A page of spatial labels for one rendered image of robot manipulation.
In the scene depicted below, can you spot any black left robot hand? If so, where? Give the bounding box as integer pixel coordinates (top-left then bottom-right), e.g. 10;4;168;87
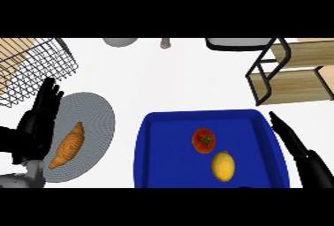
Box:
0;77;65;165

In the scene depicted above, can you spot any black wire basket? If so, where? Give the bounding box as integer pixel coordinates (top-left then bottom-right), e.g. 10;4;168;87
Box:
0;37;80;109

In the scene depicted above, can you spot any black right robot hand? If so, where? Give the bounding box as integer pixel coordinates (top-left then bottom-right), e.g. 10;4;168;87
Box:
267;110;334;189

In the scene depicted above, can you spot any blue tray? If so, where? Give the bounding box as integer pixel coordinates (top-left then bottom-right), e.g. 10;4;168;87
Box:
133;109;291;189

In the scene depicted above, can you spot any grey black-rimmed appliance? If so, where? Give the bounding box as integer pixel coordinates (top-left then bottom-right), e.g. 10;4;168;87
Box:
205;37;276;52

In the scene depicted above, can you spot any small beige object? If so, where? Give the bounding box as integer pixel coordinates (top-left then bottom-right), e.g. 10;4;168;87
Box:
159;37;173;49

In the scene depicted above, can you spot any yellow lemon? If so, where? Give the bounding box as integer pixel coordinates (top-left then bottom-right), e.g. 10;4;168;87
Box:
210;150;236;183

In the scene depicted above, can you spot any red tomato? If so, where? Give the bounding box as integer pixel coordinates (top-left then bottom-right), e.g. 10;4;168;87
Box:
190;127;217;154

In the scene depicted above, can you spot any wooden tiered shelf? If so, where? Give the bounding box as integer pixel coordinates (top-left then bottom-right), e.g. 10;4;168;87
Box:
244;37;334;107

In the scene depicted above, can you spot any grey round placemat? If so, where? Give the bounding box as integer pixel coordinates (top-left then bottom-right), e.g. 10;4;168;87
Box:
41;92;116;184

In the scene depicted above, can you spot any brown croissant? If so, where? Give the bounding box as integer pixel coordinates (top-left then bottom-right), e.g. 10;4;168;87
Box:
48;121;85;170

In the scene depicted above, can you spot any grey round object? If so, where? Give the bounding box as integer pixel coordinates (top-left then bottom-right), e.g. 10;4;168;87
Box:
102;37;139;48

